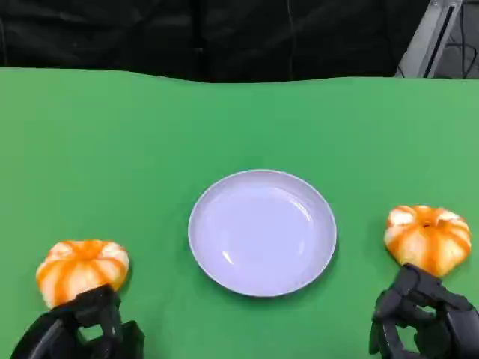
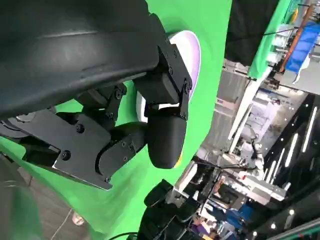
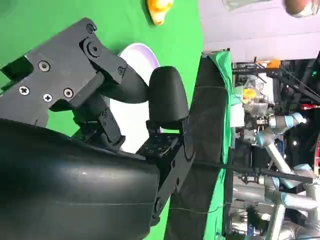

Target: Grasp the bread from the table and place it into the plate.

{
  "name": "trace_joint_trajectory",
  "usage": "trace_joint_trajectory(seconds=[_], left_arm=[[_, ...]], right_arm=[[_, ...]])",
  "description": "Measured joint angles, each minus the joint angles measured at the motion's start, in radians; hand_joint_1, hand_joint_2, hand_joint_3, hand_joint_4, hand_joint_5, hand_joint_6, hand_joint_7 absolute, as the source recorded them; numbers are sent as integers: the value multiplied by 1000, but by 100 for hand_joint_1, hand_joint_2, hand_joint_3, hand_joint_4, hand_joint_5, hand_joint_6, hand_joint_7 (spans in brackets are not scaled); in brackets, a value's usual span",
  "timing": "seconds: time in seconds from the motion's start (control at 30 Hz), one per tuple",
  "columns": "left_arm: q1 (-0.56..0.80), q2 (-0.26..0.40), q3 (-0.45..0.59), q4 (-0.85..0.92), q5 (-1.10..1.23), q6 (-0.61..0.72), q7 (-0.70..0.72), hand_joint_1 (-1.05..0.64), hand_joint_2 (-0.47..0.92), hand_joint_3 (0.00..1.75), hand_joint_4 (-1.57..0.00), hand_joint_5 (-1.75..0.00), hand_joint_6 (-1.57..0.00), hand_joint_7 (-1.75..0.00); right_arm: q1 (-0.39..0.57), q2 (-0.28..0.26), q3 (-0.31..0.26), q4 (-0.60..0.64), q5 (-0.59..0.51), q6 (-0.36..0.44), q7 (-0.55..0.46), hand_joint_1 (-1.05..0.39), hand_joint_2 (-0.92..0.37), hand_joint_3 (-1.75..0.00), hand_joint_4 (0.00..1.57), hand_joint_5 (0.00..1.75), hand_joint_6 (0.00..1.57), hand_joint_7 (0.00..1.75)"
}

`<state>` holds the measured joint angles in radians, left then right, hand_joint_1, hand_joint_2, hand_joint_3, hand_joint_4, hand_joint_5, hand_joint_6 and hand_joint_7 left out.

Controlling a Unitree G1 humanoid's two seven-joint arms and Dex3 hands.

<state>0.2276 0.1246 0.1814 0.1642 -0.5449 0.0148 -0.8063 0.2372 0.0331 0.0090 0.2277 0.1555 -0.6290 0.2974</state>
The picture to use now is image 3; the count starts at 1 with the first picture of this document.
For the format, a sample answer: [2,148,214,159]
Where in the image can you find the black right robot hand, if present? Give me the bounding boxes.
[0,17,196,240]

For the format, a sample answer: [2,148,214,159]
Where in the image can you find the lilac plate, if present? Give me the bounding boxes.
[107,42,161,153]

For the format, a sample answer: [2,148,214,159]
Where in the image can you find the black curtain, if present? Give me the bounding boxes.
[163,58,235,240]

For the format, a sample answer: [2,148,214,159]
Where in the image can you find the green table cloth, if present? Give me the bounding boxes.
[0,0,233,240]

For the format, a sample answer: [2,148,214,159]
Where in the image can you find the orange white toy bread roll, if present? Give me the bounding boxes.
[146,0,175,26]

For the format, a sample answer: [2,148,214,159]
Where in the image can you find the yellow toy in clear bag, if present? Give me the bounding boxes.
[242,87,256,105]

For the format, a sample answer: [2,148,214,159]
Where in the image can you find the black bar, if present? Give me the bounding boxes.
[194,159,317,185]

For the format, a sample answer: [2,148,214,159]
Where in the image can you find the orange machine part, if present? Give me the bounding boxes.
[266,58,281,69]

